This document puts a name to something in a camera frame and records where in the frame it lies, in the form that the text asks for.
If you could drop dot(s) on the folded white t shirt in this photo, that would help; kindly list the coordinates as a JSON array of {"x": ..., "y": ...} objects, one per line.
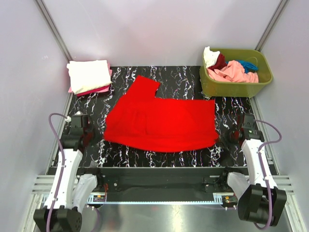
[{"x": 85, "y": 75}]

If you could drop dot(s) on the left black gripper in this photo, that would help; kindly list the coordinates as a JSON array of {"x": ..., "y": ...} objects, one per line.
[{"x": 91, "y": 126}]

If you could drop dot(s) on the black marbled table mat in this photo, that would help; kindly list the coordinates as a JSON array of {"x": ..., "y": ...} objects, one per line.
[{"x": 177, "y": 82}]

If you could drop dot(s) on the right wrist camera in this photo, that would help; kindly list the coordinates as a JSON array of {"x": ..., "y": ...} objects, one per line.
[{"x": 248, "y": 122}]

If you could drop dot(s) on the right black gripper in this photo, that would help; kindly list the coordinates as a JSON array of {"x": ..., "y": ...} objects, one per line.
[{"x": 224, "y": 142}]

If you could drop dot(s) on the olive green plastic bin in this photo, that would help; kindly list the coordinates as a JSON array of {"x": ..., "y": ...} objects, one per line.
[{"x": 213, "y": 88}]

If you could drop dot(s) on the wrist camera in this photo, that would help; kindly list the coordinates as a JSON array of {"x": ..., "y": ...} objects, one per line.
[
  {"x": 78, "y": 120},
  {"x": 248, "y": 122}
]

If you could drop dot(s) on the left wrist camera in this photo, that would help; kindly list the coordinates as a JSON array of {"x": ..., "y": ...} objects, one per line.
[{"x": 78, "y": 120}]

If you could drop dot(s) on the light pink t shirt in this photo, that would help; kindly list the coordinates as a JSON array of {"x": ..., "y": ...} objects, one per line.
[{"x": 233, "y": 73}]

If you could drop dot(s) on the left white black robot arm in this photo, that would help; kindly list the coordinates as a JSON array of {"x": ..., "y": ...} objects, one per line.
[{"x": 62, "y": 211}]

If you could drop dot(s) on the aluminium frame rail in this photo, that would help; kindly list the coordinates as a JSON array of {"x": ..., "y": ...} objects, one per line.
[{"x": 43, "y": 183}]

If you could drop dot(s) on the white cloth in bin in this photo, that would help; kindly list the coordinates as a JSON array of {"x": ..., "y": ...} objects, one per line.
[{"x": 210, "y": 57}]

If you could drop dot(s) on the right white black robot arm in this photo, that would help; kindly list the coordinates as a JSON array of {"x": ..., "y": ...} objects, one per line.
[{"x": 260, "y": 201}]

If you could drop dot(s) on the blue t shirt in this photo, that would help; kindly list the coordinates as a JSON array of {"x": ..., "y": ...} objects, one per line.
[{"x": 248, "y": 66}]

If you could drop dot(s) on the dark red t shirt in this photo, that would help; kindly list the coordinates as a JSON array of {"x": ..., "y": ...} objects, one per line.
[{"x": 220, "y": 63}]

